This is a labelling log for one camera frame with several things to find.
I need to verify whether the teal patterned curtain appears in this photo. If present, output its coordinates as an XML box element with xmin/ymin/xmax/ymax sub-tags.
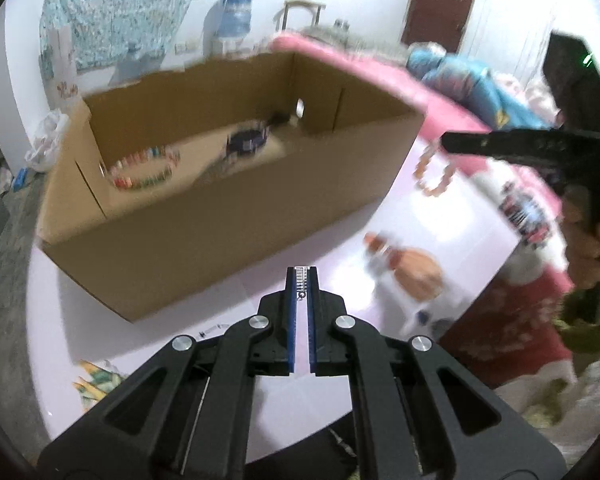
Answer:
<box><xmin>40</xmin><ymin>0</ymin><xmax>211</xmax><ymax>71</ymax></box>

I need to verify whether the pink floral blanket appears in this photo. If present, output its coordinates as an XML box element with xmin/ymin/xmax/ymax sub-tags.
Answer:
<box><xmin>270</xmin><ymin>32</ymin><xmax>578</xmax><ymax>391</ymax></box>

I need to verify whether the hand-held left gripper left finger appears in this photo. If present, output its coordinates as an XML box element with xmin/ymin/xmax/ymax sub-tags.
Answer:
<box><xmin>37</xmin><ymin>266</ymin><xmax>301</xmax><ymax>480</ymax></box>

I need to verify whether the person's right hand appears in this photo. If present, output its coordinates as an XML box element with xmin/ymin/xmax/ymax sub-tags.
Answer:
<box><xmin>560</xmin><ymin>186</ymin><xmax>600</xmax><ymax>292</ymax></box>

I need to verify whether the multicoloured bead bracelet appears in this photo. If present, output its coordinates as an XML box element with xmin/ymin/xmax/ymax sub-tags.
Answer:
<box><xmin>102</xmin><ymin>144</ymin><xmax>181</xmax><ymax>191</ymax></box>

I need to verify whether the orange bead bracelet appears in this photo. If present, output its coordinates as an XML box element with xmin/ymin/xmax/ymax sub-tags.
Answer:
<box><xmin>414</xmin><ymin>141</ymin><xmax>456</xmax><ymax>196</ymax></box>

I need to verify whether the brown cardboard box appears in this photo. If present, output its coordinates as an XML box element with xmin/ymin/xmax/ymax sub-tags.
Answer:
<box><xmin>36</xmin><ymin>51</ymin><xmax>426</xmax><ymax>323</ymax></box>

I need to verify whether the grey knitted blanket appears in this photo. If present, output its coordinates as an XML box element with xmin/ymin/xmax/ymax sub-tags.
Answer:
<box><xmin>305</xmin><ymin>25</ymin><xmax>406</xmax><ymax>56</ymax></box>

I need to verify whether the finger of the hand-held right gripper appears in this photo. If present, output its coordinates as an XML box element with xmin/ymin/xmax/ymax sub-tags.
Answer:
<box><xmin>440</xmin><ymin>127</ymin><xmax>566</xmax><ymax>168</ymax></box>

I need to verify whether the white plastic bag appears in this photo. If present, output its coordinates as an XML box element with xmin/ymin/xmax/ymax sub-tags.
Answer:
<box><xmin>25</xmin><ymin>110</ymin><xmax>71</xmax><ymax>171</ymax></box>

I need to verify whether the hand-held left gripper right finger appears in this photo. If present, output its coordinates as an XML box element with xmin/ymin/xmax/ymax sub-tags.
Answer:
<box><xmin>307</xmin><ymin>266</ymin><xmax>568</xmax><ymax>480</ymax></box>

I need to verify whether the brown wooden door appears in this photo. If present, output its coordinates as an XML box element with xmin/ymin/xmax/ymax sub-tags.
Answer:
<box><xmin>401</xmin><ymin>0</ymin><xmax>482</xmax><ymax>53</ymax></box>

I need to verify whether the blue water jug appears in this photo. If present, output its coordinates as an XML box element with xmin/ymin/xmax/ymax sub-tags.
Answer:
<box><xmin>214</xmin><ymin>0</ymin><xmax>255</xmax><ymax>42</ymax></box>

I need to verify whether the blue quilt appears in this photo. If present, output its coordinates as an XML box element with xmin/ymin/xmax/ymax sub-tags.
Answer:
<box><xmin>407</xmin><ymin>45</ymin><xmax>556</xmax><ymax>128</ymax></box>

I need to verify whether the wooden chair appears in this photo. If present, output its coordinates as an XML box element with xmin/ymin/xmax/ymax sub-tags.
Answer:
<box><xmin>279</xmin><ymin>0</ymin><xmax>327</xmax><ymax>33</ymax></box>

